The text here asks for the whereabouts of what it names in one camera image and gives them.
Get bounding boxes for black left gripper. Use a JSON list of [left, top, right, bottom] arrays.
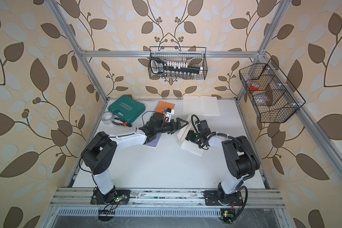
[[154, 118, 188, 135]]

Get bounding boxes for orange cover notebook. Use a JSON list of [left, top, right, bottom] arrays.
[[154, 101, 175, 114]]

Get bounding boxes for purple cover notebook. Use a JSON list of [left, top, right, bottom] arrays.
[[144, 133, 162, 148]]

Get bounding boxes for green cover notebook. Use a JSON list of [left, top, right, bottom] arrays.
[[176, 121, 206, 156]]

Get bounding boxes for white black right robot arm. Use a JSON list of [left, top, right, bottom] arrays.
[[186, 115, 260, 206]]

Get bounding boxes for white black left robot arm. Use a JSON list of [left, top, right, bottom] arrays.
[[80, 112, 189, 204]]

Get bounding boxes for open white lined notebook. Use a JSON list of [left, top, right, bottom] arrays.
[[183, 96, 220, 116]]

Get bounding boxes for orange black pliers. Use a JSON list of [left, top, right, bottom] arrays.
[[112, 117, 132, 127]]

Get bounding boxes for green plastic tool case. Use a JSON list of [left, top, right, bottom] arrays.
[[107, 95, 145, 124]]

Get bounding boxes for clear tape roll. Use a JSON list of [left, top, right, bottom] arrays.
[[101, 111, 115, 124]]

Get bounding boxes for socket wrench set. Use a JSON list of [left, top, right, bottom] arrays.
[[148, 58, 204, 80]]

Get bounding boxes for red object in basket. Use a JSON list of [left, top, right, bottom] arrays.
[[249, 83, 260, 91]]

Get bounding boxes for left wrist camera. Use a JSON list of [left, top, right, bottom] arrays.
[[163, 108, 174, 122]]

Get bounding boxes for black wire basket centre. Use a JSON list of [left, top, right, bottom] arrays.
[[148, 46, 208, 80]]

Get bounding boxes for black wire basket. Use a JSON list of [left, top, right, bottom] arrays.
[[239, 59, 306, 124], [148, 46, 208, 80]]

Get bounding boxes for black wire basket right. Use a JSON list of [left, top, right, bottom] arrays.
[[239, 59, 306, 124]]

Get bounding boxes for aluminium cage frame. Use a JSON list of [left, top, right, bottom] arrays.
[[44, 0, 342, 228]]

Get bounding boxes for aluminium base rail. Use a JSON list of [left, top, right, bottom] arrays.
[[50, 188, 286, 209]]

